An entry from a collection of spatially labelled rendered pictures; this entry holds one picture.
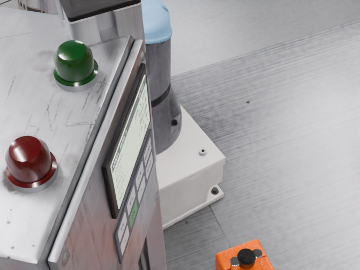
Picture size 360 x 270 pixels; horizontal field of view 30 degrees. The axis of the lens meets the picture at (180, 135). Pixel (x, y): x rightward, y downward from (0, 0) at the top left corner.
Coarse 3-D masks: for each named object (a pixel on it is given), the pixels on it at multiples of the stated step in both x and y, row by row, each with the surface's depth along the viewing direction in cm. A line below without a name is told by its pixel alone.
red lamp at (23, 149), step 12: (12, 144) 33; (24, 144) 33; (36, 144) 33; (12, 156) 33; (24, 156) 33; (36, 156) 33; (48, 156) 34; (12, 168) 33; (24, 168) 33; (36, 168) 33; (48, 168) 34; (12, 180) 34; (24, 180) 34; (36, 180) 34; (48, 180) 34; (24, 192) 34; (36, 192) 34
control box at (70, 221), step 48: (0, 48) 41; (48, 48) 41; (96, 48) 40; (0, 96) 38; (48, 96) 38; (96, 96) 38; (0, 144) 36; (48, 144) 36; (96, 144) 37; (144, 144) 47; (0, 192) 34; (48, 192) 34; (96, 192) 37; (0, 240) 33; (48, 240) 33; (96, 240) 39; (144, 240) 53
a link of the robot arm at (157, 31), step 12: (144, 0) 90; (156, 0) 91; (144, 12) 88; (156, 12) 88; (168, 12) 91; (144, 24) 86; (156, 24) 87; (168, 24) 89; (156, 36) 87; (168, 36) 90; (156, 48) 89; (168, 48) 92; (156, 60) 90; (168, 60) 93; (156, 72) 92; (168, 72) 95; (156, 84) 94; (168, 84) 97; (156, 96) 95
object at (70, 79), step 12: (60, 48) 37; (72, 48) 37; (84, 48) 37; (60, 60) 37; (72, 60) 37; (84, 60) 37; (60, 72) 38; (72, 72) 37; (84, 72) 38; (96, 72) 38; (60, 84) 38; (72, 84) 38; (84, 84) 38
